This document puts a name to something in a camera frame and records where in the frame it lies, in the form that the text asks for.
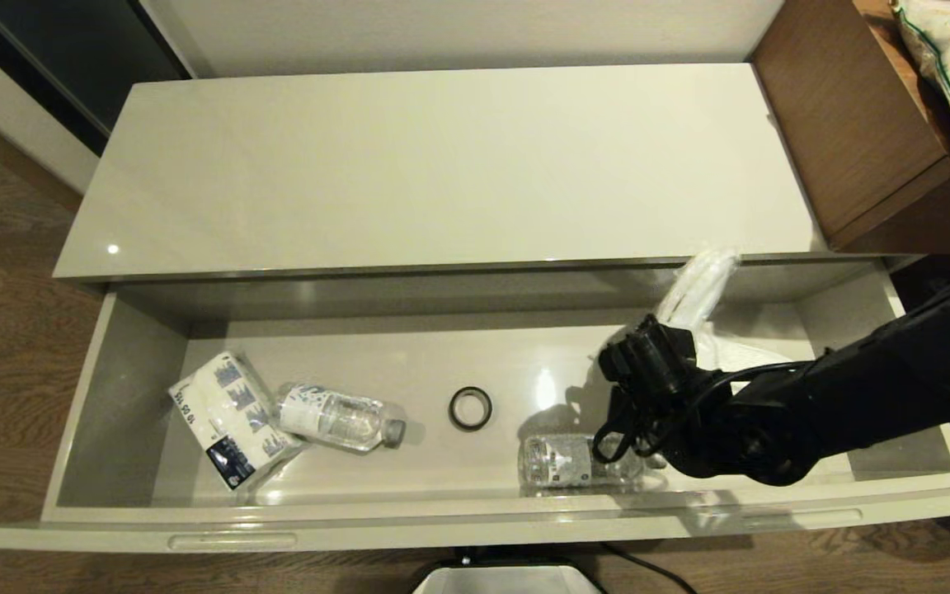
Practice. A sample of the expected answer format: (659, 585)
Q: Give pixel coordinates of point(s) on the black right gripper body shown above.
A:
(648, 421)

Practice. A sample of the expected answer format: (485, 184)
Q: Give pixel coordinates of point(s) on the clear water bottle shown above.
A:
(557, 462)
(335, 419)

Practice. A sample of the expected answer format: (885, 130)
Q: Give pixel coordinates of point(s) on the bagged white slippers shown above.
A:
(743, 355)
(699, 289)

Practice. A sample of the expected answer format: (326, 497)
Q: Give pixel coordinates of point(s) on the beige long drawer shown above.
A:
(409, 363)

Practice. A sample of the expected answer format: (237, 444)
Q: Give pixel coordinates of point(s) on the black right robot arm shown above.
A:
(854, 396)

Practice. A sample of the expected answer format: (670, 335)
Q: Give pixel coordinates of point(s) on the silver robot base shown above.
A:
(508, 582)

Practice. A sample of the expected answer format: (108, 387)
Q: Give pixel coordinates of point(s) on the beige glossy cabinet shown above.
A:
(442, 165)

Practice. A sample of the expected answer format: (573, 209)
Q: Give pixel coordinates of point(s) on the brown wooden desk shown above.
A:
(854, 124)

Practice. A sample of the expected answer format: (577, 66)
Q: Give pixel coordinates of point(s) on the white blue tissue pack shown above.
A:
(232, 417)

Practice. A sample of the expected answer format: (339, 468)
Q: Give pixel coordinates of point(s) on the black glass panel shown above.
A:
(71, 49)

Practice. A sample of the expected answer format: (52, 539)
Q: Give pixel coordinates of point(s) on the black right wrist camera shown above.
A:
(615, 361)

